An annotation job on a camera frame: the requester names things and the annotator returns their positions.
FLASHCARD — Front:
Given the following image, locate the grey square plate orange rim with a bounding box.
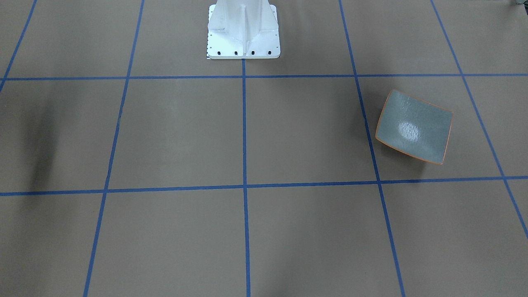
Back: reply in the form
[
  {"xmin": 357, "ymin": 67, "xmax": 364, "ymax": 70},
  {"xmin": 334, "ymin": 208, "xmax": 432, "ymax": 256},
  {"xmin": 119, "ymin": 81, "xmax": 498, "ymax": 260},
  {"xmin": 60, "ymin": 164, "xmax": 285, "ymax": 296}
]
[{"xmin": 375, "ymin": 90, "xmax": 454, "ymax": 165}]

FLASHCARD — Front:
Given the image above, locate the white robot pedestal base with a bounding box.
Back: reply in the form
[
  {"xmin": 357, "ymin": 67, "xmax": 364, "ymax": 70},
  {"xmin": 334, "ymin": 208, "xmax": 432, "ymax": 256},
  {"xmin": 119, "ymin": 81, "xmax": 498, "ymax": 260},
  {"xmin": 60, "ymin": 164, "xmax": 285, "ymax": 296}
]
[{"xmin": 206, "ymin": 0, "xmax": 281, "ymax": 59}]

